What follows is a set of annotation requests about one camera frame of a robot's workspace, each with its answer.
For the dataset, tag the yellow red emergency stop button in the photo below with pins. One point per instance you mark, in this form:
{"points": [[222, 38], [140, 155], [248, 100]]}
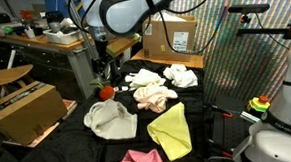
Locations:
{"points": [[259, 104]]}

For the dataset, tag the cardboard box on floor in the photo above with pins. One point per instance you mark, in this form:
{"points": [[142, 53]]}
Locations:
{"points": [[25, 114]]}

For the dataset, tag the yellow cloth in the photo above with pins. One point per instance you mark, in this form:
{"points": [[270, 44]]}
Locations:
{"points": [[171, 131]]}

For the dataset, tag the peach pink garment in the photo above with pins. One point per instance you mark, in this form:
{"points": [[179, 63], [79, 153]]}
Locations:
{"points": [[153, 97]]}

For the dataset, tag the cream white towel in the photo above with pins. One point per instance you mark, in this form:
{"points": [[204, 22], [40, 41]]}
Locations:
{"points": [[111, 120]]}

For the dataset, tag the pale green towel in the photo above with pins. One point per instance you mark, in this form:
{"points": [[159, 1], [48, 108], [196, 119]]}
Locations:
{"points": [[143, 78]]}

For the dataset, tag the white cloth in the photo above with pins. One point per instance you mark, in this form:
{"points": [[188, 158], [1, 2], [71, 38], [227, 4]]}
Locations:
{"points": [[180, 76]]}

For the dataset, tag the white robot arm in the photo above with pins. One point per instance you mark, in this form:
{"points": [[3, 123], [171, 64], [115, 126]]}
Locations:
{"points": [[269, 139]]}

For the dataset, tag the large cardboard box on table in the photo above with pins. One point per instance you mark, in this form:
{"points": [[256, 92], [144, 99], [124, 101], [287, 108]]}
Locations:
{"points": [[169, 38]]}

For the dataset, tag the white plastic bin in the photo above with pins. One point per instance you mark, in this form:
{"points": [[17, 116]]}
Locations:
{"points": [[61, 38]]}

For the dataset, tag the wooden stool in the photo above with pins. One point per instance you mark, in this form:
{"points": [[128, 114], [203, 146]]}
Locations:
{"points": [[18, 75]]}

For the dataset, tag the red tomato plush toy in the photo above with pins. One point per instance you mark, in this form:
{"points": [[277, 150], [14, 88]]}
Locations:
{"points": [[103, 89]]}

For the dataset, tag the black tablecloth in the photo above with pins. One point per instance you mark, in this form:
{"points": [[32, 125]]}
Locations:
{"points": [[72, 141]]}

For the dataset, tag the wooden workbench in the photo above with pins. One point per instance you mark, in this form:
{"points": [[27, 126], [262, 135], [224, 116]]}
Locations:
{"points": [[67, 67]]}

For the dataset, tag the black camera on mount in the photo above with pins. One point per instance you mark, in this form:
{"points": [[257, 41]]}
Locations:
{"points": [[244, 10]]}

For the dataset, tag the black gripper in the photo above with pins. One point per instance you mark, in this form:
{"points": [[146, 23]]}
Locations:
{"points": [[105, 65]]}

